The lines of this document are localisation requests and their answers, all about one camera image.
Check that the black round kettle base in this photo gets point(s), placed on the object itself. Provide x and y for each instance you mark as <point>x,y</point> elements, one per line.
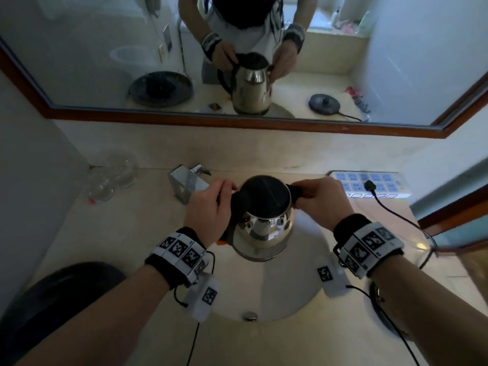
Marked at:
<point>375,301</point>

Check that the chrome sink overflow cap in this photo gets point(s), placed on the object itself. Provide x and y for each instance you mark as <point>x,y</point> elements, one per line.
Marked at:
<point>250,317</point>

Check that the white sink basin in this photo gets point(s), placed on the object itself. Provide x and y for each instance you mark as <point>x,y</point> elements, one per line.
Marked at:
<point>282,289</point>

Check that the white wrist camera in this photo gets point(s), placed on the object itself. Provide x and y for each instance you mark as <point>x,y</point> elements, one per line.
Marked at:
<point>202,297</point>
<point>331,278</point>

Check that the dark round tray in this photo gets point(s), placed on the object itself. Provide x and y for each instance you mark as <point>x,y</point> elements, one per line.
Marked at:
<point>57,293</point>

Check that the person's right forearm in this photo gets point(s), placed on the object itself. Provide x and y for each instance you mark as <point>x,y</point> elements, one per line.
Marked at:
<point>438,320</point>

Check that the right marker wristband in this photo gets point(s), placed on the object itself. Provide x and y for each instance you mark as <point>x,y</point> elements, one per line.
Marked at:
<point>366,243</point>

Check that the chrome square faucet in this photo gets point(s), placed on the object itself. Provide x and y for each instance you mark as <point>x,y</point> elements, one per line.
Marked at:
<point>183,184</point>

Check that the left marker wristband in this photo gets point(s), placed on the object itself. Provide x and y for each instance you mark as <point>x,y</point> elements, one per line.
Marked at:
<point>179,255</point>

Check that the wooden framed wall mirror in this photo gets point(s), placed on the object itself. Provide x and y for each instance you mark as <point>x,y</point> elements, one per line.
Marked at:
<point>95,53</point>

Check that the wooden door frosted glass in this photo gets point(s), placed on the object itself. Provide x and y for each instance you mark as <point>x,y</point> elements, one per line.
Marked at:
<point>457,209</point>

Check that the person's left hand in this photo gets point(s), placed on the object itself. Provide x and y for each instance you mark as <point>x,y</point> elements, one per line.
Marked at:
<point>206,217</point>

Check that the marker wristband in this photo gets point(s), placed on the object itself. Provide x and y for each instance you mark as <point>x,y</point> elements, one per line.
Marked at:
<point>366,243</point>
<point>179,255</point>

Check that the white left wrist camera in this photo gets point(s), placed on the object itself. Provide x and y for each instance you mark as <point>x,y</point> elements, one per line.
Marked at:
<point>202,297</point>

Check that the white power strip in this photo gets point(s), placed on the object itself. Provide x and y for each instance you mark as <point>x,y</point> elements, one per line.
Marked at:
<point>350,184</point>

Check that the person's left forearm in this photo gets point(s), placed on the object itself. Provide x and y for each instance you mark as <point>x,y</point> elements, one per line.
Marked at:
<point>95,324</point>

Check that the clear glass cup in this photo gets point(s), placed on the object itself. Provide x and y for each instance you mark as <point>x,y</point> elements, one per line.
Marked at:
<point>122,171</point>
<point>100,190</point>

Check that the person's right hand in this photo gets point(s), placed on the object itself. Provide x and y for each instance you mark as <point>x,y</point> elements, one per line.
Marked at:
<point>324,202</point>

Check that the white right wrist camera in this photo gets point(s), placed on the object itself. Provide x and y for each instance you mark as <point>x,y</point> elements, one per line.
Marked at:
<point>331,278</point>

